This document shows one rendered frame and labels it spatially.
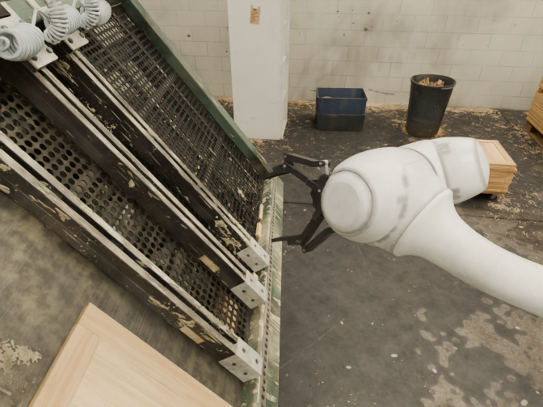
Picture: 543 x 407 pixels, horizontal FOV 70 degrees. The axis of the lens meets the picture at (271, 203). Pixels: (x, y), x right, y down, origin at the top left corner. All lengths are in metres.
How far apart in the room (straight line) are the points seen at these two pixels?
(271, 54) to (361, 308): 2.85
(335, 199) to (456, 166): 0.20
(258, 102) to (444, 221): 4.23
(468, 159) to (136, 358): 0.80
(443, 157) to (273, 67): 3.97
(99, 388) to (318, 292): 2.02
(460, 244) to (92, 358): 0.75
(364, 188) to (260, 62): 4.11
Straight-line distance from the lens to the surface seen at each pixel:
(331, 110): 4.97
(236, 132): 2.11
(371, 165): 0.45
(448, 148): 0.60
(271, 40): 4.43
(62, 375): 0.90
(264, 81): 4.55
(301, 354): 2.46
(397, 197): 0.44
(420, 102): 5.00
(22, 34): 1.02
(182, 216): 1.26
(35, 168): 0.99
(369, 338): 2.58
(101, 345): 0.96
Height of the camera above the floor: 2.02
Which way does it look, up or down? 34 degrees down
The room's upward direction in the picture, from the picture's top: straight up
